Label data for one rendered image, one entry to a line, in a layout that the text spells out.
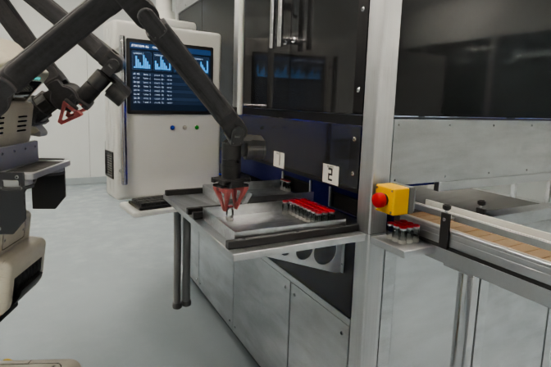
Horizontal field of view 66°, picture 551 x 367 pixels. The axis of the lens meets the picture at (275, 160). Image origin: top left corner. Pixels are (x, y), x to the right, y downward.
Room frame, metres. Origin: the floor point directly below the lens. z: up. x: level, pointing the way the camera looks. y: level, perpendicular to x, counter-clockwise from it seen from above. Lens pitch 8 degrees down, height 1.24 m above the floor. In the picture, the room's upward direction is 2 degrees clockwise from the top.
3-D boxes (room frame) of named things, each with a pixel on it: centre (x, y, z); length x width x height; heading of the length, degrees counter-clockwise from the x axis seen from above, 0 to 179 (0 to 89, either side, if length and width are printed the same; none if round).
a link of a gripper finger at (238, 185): (1.23, 0.12, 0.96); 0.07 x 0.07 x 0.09; 43
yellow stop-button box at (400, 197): (1.09, -0.32, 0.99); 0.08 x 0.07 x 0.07; 118
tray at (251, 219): (1.20, 0.00, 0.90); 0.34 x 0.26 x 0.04; 117
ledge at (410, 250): (1.10, -0.36, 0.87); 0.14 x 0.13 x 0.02; 118
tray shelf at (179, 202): (1.37, 0.05, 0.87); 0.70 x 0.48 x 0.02; 28
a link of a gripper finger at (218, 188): (1.22, 0.14, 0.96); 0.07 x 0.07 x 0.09; 43
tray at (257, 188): (1.56, 0.07, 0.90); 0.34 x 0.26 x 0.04; 118
